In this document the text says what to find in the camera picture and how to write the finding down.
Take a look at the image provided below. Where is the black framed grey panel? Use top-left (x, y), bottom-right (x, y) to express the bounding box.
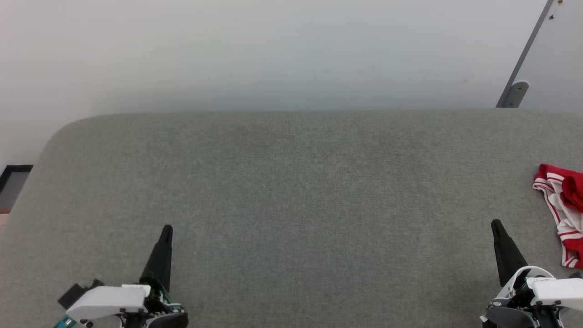
top-left (0, 165), bottom-right (34, 215)

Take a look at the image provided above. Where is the red white Bulls jersey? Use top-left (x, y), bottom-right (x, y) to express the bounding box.
top-left (532, 164), bottom-right (583, 269)

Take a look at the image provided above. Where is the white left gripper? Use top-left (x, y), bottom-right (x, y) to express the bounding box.
top-left (66, 225), bottom-right (189, 328)

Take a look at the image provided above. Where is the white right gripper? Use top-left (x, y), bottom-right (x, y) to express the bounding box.
top-left (481, 219), bottom-right (583, 328)

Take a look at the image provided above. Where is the grey metal wall strip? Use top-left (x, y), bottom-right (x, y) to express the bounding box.
top-left (496, 0), bottom-right (565, 108)

